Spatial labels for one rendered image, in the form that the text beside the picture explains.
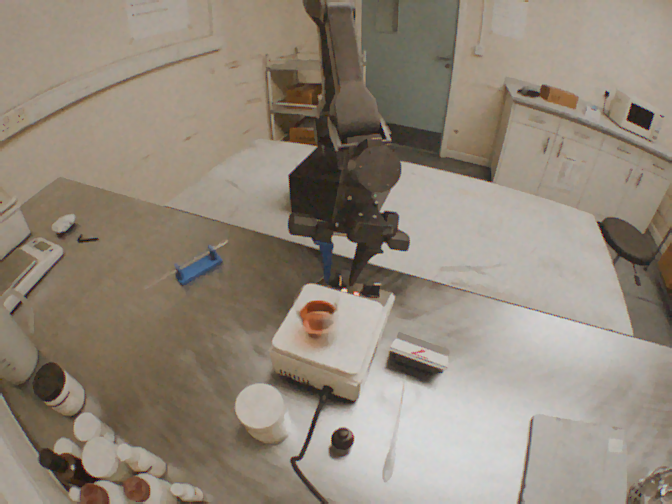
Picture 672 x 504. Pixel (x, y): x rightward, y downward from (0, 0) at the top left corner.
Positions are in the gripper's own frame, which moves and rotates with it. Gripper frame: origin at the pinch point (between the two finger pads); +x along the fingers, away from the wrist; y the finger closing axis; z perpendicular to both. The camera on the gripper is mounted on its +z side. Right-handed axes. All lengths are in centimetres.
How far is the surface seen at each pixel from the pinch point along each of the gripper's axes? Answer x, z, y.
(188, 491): 23.4, 25.3, -19.1
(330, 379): 11.3, 14.7, -2.3
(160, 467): 25.4, 21.0, -23.9
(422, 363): 10.3, 11.9, 11.8
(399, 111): -91, -262, 94
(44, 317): 24, -7, -62
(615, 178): -70, -112, 246
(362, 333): 5.6, 12.0, 1.4
